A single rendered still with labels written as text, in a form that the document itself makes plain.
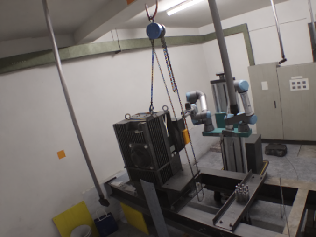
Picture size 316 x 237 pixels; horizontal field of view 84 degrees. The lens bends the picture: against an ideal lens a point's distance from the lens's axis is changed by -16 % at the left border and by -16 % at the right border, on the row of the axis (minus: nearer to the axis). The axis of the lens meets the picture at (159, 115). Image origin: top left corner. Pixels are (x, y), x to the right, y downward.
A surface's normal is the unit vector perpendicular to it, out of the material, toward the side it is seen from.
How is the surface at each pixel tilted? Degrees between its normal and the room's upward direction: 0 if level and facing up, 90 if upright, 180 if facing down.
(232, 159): 90
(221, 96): 90
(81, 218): 87
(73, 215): 87
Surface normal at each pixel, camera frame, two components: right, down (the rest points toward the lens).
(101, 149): 0.70, -0.02
